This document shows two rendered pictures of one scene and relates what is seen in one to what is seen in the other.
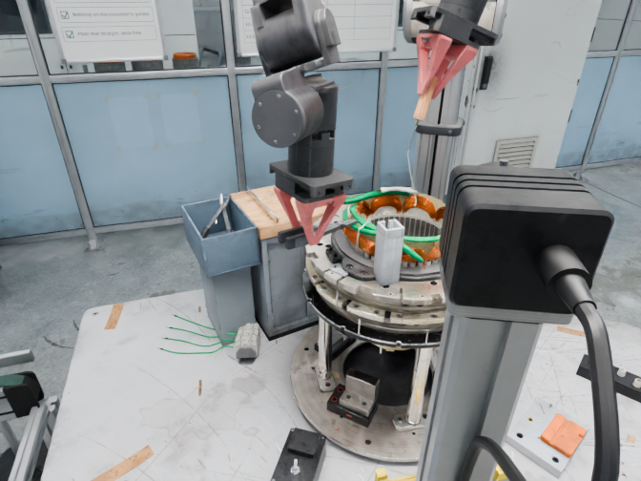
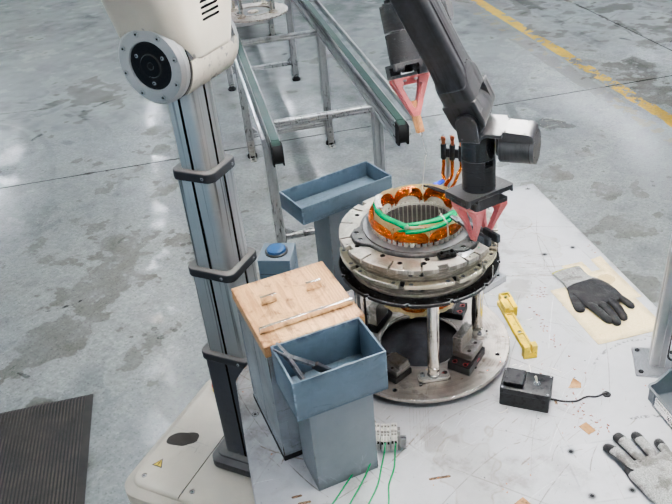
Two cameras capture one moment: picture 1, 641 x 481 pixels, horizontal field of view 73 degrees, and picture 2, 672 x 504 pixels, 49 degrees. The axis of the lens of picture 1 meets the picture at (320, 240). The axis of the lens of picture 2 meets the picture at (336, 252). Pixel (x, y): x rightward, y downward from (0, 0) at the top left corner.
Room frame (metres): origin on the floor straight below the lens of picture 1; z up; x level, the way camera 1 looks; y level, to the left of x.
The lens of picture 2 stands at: (0.62, 1.16, 1.87)
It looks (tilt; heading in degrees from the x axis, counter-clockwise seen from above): 33 degrees down; 278
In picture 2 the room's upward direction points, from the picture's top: 6 degrees counter-clockwise
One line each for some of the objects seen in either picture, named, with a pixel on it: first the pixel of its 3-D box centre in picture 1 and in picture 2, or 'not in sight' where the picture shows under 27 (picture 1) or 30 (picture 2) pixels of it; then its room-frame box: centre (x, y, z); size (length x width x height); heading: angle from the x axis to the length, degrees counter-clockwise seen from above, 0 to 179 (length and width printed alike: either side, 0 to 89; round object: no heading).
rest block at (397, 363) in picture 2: (332, 339); (394, 362); (0.68, -0.03, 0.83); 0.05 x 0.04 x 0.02; 137
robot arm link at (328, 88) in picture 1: (311, 106); (481, 143); (0.52, 0.01, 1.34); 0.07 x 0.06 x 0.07; 159
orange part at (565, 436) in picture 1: (563, 434); not in sight; (0.48, -0.41, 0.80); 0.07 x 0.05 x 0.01; 132
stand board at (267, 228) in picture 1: (287, 205); (295, 306); (0.85, 0.07, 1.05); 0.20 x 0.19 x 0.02; 118
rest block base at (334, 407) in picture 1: (352, 405); (466, 357); (0.53, -0.06, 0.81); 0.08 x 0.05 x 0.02; 61
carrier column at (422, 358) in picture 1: (419, 379); (477, 293); (0.50, -0.16, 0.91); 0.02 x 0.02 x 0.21
